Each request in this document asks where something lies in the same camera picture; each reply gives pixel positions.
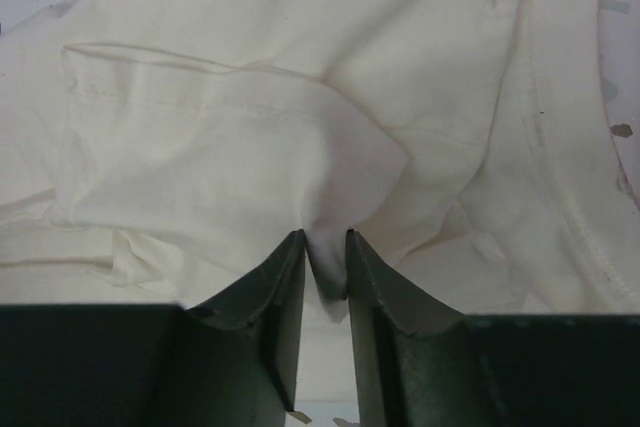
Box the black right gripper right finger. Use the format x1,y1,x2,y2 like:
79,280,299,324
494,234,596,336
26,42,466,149
346,230,499,426

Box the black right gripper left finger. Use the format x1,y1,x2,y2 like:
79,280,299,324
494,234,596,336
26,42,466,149
164,230,306,426

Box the cream t shirt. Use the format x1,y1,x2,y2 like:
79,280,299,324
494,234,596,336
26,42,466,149
1,0,639,324

